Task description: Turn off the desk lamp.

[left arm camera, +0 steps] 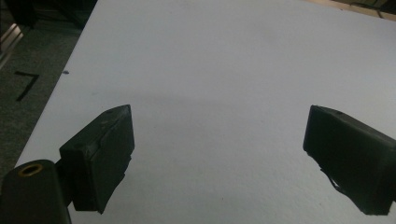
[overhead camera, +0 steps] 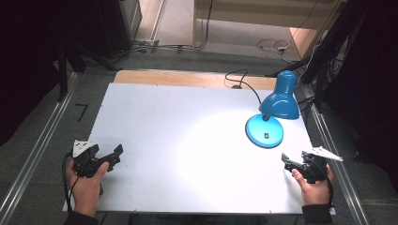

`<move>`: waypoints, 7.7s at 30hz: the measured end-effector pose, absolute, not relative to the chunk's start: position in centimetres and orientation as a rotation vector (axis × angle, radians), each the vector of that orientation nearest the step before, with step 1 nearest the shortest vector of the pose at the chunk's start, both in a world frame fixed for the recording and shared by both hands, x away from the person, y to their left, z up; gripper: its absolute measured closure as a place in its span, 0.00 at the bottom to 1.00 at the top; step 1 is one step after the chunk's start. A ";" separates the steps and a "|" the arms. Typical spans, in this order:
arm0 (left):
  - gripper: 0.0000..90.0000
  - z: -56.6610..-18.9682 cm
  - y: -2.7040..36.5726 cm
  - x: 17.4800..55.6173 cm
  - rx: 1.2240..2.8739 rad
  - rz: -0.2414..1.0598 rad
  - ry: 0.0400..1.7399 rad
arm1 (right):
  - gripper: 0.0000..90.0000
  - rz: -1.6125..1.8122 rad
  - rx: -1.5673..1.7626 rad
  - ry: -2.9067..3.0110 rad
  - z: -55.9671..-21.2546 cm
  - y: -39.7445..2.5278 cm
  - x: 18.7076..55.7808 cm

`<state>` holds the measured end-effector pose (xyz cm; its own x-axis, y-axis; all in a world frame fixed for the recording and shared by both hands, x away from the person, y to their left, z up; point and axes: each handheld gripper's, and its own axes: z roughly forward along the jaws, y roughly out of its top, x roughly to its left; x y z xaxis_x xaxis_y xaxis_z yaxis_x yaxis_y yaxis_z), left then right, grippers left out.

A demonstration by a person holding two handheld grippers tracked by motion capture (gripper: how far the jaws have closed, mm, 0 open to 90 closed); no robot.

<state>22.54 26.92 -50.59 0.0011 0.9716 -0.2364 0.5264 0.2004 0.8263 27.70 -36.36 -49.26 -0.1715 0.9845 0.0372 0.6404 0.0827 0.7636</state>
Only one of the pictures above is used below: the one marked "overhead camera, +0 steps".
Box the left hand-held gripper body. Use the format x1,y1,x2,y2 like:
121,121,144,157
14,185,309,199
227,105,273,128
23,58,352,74
72,139,108,179

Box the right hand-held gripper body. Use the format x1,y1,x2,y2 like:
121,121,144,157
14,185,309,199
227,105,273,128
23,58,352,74
299,145,344,185

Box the person's right hand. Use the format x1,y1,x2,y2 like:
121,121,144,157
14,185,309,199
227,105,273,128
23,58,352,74
291,165,335,206

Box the person's left hand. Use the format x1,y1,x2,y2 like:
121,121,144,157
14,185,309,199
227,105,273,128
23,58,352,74
66,161,110,218

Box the blue desk lamp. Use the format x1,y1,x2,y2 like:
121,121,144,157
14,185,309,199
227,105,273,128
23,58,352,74
244,69,301,149

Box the black metal stand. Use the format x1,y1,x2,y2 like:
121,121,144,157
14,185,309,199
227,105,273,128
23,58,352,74
56,39,121,103

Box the grey power strip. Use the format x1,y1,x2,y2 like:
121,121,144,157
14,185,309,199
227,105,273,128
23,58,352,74
133,38,161,49

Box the dark cabinet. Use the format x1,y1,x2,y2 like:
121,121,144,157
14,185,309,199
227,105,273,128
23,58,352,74
93,0,144,59

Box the aluminium floor rail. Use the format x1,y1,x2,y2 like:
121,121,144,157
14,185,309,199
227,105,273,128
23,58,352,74
299,83,371,225
0,72,80,225

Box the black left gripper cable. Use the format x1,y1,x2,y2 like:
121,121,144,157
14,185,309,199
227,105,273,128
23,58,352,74
61,151,80,214

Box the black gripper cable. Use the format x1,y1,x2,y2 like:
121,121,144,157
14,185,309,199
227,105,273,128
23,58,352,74
314,160,335,208
61,151,80,214

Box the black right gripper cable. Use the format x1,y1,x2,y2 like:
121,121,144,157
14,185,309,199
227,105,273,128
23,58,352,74
314,160,335,208

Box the black lamp cable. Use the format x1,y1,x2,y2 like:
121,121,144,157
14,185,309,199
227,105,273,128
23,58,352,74
223,68,263,106

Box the white floor cable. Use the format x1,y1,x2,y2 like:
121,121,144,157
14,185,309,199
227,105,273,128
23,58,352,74
255,37,294,65

